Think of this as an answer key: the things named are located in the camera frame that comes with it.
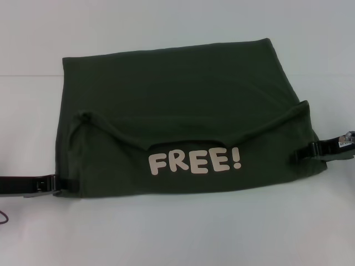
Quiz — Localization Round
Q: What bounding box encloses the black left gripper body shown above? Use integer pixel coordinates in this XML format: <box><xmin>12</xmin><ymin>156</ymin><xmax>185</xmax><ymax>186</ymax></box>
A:
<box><xmin>0</xmin><ymin>175</ymin><xmax>41</xmax><ymax>198</ymax></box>

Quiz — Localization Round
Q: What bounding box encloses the right arm cable with plug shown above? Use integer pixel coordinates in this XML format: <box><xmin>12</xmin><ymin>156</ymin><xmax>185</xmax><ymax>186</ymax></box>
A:
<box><xmin>338</xmin><ymin>131</ymin><xmax>355</xmax><ymax>146</ymax></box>

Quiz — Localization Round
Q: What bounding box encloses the dark green t-shirt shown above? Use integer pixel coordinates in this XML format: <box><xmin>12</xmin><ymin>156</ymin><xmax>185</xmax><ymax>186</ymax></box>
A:
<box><xmin>54</xmin><ymin>38</ymin><xmax>330</xmax><ymax>199</ymax></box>

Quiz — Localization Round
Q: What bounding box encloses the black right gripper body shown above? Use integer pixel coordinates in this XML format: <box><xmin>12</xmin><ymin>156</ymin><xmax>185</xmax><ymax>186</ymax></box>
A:
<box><xmin>321</xmin><ymin>135</ymin><xmax>355</xmax><ymax>162</ymax></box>

